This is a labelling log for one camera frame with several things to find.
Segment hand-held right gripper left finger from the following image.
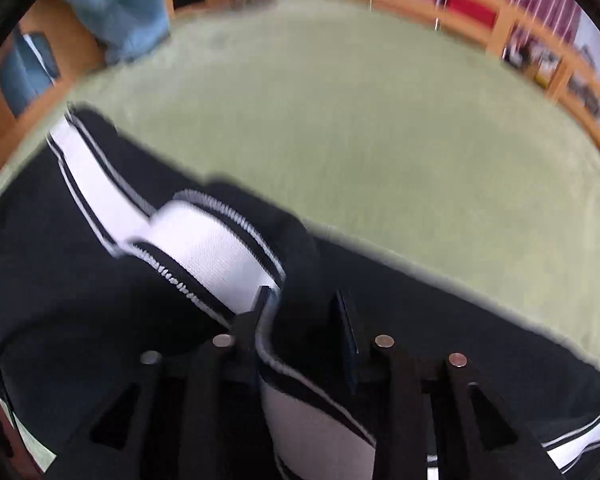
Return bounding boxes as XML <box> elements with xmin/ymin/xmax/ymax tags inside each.
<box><xmin>55</xmin><ymin>286</ymin><xmax>277</xmax><ymax>480</ymax></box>

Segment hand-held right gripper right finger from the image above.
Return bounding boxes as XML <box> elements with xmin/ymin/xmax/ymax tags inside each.
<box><xmin>332</xmin><ymin>289</ymin><xmax>566</xmax><ymax>480</ymax></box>

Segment black pants with white stripe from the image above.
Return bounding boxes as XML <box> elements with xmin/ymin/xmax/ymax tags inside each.
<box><xmin>0</xmin><ymin>102</ymin><xmax>600</xmax><ymax>480</ymax></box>

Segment green fleece blanket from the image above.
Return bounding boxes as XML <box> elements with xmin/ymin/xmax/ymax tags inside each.
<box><xmin>0</xmin><ymin>0</ymin><xmax>600</xmax><ymax>476</ymax></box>

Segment wooden bed frame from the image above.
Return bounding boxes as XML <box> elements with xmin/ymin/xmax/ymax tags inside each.
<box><xmin>0</xmin><ymin>0</ymin><xmax>600</xmax><ymax>171</ymax></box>

